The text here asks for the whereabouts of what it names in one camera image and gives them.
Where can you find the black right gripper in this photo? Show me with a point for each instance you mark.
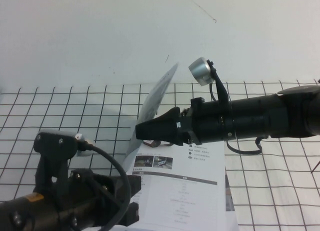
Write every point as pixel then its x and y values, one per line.
pixel 210 123

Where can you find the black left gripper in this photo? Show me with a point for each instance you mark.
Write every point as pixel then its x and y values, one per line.
pixel 100 198

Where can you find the AgileX product catalogue book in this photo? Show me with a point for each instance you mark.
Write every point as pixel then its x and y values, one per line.
pixel 185 196

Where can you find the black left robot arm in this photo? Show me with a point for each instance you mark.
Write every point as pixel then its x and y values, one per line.
pixel 27 216

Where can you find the white black-grid tablecloth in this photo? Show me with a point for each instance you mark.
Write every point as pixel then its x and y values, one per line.
pixel 262 186

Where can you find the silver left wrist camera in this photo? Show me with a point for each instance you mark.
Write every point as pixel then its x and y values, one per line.
pixel 86 146

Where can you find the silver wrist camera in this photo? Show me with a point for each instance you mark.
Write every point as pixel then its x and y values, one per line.
pixel 199 71
pixel 86 146

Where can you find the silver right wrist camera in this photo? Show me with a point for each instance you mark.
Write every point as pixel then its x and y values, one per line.
pixel 199 71

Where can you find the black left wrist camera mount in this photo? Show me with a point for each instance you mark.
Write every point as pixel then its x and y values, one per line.
pixel 53 153

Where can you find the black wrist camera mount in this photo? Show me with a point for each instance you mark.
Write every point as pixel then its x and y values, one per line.
pixel 53 153
pixel 221 89

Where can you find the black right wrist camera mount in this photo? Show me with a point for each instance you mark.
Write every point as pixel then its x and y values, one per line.
pixel 221 89

